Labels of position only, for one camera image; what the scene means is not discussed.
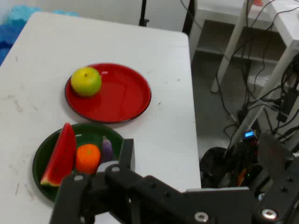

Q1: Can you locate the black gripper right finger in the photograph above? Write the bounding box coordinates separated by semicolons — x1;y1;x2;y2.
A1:
253;133;299;224

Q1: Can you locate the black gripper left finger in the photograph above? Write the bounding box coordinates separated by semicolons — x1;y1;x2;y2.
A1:
49;139;195;224

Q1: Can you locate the purple toy eggplant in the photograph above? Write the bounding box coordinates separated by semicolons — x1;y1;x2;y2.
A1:
100;136;114;164

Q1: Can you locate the orange toy tangerine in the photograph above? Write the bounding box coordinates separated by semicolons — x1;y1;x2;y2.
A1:
75;143;101;175

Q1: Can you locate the black power adapter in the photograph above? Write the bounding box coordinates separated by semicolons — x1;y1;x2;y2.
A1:
277;90;298;122

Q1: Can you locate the black bag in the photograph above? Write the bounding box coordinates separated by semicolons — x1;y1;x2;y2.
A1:
199;146;238;189

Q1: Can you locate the dark green round plate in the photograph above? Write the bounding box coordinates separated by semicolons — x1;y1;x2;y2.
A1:
32;123;124;203

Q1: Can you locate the red toy watermelon slice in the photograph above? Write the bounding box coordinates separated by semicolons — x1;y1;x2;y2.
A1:
40;122;77;187

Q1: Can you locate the red round plate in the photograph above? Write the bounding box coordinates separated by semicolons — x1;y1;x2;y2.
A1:
64;62;152;124

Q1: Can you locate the green toy apple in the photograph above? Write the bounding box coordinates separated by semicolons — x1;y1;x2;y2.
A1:
71;66;102;98

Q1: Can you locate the white shelf unit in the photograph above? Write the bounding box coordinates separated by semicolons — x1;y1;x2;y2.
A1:
189;0;289;65

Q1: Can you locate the black tripod pole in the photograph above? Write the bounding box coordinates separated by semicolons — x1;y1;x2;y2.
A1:
138;0;150;27

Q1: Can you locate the blue foam padding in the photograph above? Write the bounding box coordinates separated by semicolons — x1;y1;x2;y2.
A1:
0;6;80;66

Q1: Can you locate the black cable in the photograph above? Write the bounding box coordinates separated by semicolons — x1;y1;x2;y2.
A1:
216;39;274;123

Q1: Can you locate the white metal shelf frame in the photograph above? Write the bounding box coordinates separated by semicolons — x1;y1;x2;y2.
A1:
210;0;299;147

